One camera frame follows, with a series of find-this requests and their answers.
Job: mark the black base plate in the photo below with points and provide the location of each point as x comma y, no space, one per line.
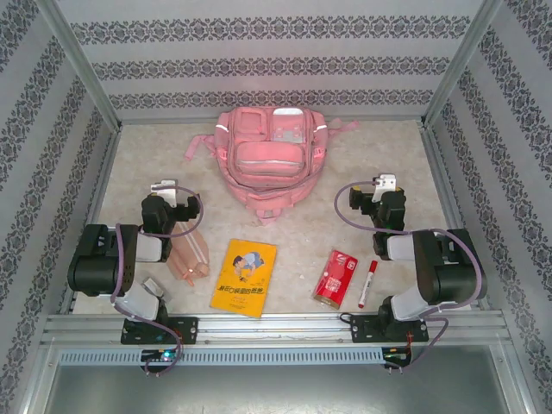
364,330
187,330

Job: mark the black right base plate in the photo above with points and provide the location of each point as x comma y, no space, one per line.
364,330

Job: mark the right controller board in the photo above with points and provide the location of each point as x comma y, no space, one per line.
397,355

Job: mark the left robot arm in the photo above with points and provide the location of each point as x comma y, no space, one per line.
99,263

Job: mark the red plastic-wrapped packet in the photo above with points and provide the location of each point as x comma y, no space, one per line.
334,280

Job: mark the red whiteboard marker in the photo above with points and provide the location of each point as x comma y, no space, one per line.
368,282

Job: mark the pink student backpack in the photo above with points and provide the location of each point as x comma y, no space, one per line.
267,155

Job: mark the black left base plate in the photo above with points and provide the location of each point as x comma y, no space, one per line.
187,330

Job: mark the controller board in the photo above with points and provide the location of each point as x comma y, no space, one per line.
159,355
397,355

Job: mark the aluminium mounting rail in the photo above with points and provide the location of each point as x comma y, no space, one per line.
276,328

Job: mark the left controller board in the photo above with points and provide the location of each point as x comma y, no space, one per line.
159,355

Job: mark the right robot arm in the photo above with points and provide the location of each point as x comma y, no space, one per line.
448,267

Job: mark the yellow picture book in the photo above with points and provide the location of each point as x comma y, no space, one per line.
241,280

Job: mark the aluminium frame post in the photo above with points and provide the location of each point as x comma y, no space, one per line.
73,56
466,56

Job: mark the small silver box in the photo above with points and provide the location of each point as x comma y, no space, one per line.
152,285

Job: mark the grey metal sheet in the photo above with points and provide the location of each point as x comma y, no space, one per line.
276,392

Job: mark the peach striped pencil case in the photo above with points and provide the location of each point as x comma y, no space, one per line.
194,254

